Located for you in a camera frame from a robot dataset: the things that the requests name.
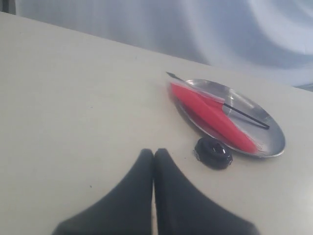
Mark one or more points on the round steel plate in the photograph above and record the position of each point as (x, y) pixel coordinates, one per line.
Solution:
(270, 143)

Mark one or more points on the white backdrop cloth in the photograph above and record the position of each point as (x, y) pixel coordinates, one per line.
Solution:
(265, 38)

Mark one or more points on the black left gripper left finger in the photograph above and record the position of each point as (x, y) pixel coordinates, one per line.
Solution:
(125, 210)

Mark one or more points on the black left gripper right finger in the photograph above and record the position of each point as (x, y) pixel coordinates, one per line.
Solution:
(182, 209)

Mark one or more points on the red white flag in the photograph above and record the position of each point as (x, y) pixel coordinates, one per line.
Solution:
(209, 108)

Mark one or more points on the black round flag base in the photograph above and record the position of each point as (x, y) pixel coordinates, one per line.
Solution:
(213, 153)

